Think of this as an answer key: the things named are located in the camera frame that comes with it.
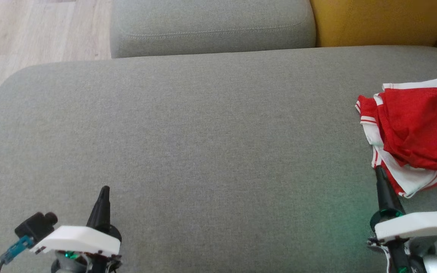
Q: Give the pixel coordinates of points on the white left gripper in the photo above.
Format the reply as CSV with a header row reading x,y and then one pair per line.
x,y
78,240

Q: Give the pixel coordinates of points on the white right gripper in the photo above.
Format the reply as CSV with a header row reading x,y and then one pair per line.
x,y
415,225

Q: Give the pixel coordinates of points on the red jersey with number print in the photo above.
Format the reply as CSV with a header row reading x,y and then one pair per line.
x,y
408,178

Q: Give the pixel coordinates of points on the red shorts with white stripe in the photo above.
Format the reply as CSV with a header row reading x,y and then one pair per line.
x,y
419,121

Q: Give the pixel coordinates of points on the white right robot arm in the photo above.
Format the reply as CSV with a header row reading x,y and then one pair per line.
x,y
419,258

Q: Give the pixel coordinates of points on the grey sofa seat cushion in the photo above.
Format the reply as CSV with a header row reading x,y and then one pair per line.
x,y
203,132

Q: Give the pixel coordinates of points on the yellow sofa cushion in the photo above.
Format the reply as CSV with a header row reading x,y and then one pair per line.
x,y
381,21

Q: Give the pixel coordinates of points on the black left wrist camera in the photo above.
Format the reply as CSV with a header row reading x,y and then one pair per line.
x,y
36,225

